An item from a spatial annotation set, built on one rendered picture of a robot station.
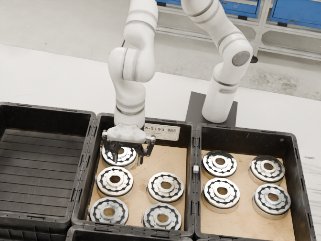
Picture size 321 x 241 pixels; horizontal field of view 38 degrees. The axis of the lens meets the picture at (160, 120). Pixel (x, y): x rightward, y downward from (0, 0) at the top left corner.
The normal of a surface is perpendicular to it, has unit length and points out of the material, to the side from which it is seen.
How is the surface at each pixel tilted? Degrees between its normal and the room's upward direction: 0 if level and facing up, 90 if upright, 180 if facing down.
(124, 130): 6
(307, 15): 90
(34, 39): 0
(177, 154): 0
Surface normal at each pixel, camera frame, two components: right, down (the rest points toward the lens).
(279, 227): 0.08, -0.72
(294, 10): -0.18, 0.67
